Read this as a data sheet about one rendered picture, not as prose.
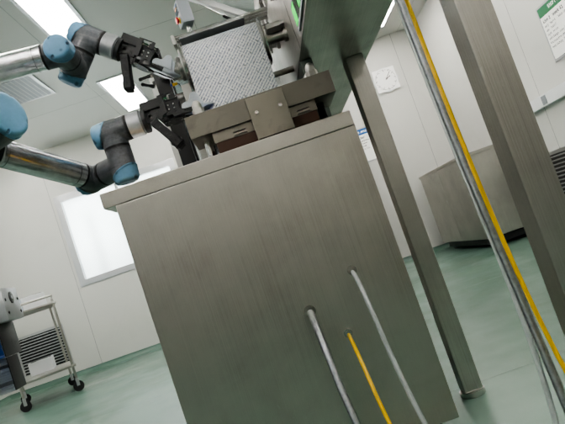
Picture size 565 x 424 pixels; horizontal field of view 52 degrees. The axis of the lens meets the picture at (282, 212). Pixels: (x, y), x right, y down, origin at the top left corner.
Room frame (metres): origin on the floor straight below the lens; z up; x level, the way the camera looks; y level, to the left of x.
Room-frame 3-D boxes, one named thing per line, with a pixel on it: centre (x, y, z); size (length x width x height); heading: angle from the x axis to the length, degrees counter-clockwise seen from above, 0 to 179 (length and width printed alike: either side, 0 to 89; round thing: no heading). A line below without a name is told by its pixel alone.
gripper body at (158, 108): (1.69, 0.24, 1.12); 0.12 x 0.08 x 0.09; 92
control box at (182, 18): (2.31, 0.12, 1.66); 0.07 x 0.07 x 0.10; 20
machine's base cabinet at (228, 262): (2.70, 0.11, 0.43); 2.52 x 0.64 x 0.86; 2
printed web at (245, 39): (1.89, 0.01, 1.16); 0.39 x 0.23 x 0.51; 2
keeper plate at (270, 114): (1.49, -0.05, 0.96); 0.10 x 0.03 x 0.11; 92
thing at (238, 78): (1.70, 0.01, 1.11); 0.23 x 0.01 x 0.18; 92
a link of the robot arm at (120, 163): (1.70, 0.41, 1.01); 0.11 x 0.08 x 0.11; 60
